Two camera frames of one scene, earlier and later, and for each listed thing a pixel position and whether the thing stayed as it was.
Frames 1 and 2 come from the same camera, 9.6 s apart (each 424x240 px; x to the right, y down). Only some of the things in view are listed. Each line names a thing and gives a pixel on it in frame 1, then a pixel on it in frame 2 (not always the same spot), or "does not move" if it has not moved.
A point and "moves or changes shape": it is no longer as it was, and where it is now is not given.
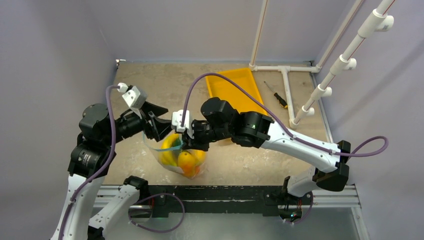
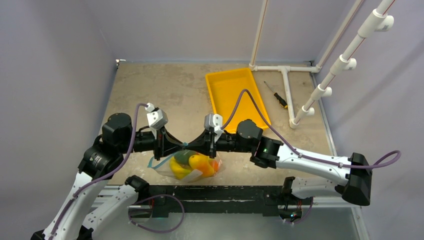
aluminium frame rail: [347, 198] does not move
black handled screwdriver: [282, 102] does not move
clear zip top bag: [189, 162] moves or changes shape
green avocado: [177, 142] moves or changes shape
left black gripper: [159, 127] to [166, 143]
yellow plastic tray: [223, 89] does not move
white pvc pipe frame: [378, 21] does not move
